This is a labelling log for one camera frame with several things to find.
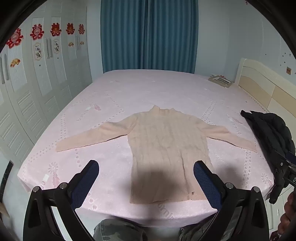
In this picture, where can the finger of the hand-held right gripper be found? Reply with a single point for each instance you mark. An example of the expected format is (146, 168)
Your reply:
(277, 190)

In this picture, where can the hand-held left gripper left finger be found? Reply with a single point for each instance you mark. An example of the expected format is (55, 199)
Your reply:
(85, 183)

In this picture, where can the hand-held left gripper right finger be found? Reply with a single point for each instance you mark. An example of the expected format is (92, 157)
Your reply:
(205, 183)

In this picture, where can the beige knit sweater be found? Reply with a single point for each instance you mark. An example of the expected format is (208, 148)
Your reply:
(161, 143)

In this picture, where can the person's right hand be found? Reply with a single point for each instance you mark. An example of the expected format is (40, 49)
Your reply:
(288, 208)

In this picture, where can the white bedside cabinet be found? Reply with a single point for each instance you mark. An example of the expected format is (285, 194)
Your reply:
(274, 210)

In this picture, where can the black puffer jacket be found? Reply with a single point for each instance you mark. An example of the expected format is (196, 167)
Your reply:
(266, 129)

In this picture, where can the camouflage pants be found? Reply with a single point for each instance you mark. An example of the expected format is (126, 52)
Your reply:
(115, 231)

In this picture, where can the cream wooden headboard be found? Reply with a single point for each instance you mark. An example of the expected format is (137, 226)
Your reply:
(254, 88)

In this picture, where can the pink bed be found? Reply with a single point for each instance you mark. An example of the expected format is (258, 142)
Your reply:
(138, 92)

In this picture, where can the white wardrobe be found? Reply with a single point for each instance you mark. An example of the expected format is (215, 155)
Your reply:
(53, 76)

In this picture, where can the flower painting sticker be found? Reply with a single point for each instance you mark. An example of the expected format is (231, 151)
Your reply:
(38, 51)
(56, 46)

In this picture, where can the red paper decoration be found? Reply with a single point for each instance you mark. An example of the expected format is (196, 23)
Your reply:
(70, 28)
(15, 38)
(55, 29)
(37, 32)
(81, 29)

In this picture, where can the teal curtain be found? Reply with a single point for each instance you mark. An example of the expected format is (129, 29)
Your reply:
(148, 34)

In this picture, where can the wall socket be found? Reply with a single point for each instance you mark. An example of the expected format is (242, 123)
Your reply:
(288, 70)

